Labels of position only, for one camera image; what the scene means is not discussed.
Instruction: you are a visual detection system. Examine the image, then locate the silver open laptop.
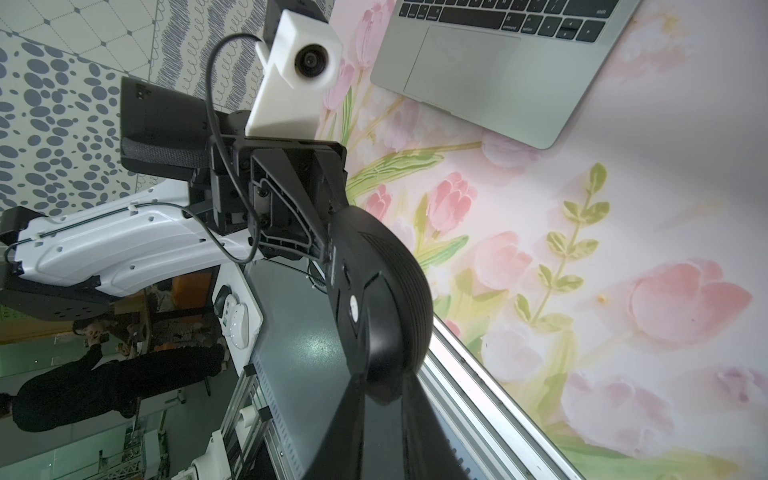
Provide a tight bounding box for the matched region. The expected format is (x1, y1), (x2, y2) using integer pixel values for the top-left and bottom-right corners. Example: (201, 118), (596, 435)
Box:
(372, 0), (639, 150)

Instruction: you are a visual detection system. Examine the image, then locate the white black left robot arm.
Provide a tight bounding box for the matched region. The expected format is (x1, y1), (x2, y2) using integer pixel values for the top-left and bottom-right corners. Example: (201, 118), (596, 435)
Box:
(1, 72), (347, 322)

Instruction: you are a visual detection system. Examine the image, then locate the black wireless mouse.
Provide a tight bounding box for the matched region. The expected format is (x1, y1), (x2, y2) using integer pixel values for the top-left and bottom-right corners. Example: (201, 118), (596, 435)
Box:
(324, 206), (433, 403)

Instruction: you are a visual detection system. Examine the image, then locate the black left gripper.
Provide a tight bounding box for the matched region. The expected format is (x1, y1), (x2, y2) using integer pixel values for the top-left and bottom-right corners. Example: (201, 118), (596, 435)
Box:
(209, 136), (347, 260)

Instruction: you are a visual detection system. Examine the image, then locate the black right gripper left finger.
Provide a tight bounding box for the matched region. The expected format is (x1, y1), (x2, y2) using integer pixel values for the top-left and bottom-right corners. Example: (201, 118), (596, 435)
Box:
(304, 374), (366, 480)

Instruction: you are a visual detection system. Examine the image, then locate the black camera cable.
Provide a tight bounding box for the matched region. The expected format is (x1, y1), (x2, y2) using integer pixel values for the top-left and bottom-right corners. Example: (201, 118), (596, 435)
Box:
(203, 32), (268, 266)

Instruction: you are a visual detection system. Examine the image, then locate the aluminium mounting rail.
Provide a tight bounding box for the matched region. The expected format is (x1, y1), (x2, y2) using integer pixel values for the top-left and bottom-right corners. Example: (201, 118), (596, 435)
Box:
(419, 318), (583, 480)

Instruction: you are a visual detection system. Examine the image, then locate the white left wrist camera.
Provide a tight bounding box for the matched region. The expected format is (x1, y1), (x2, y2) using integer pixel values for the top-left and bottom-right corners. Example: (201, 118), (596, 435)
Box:
(245, 1), (342, 140)

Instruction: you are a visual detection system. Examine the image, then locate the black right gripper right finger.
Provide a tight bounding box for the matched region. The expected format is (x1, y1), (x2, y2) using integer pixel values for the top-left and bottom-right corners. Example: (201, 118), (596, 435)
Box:
(402, 372), (468, 480)

